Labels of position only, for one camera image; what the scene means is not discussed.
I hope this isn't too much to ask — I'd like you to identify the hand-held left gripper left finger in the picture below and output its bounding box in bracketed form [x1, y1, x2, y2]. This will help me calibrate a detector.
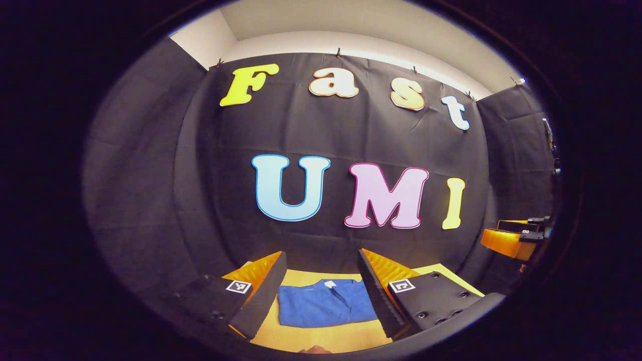
[168, 251, 288, 341]

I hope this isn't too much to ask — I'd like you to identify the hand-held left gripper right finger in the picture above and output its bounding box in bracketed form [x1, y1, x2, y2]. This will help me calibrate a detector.
[357, 248, 506, 341]

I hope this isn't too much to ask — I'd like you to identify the blue corduroy jacket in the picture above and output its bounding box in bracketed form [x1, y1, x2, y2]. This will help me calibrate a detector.
[277, 279, 379, 329]

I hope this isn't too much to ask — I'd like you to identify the grey metal fixture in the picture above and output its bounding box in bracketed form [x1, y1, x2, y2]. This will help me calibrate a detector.
[543, 118, 560, 174]

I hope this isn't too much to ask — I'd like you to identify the black backdrop cloth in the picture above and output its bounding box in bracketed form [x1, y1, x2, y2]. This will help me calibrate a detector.
[83, 38, 557, 301]

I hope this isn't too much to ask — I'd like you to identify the row of black cloth clips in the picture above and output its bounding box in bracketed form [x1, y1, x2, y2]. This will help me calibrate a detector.
[215, 47, 526, 101]

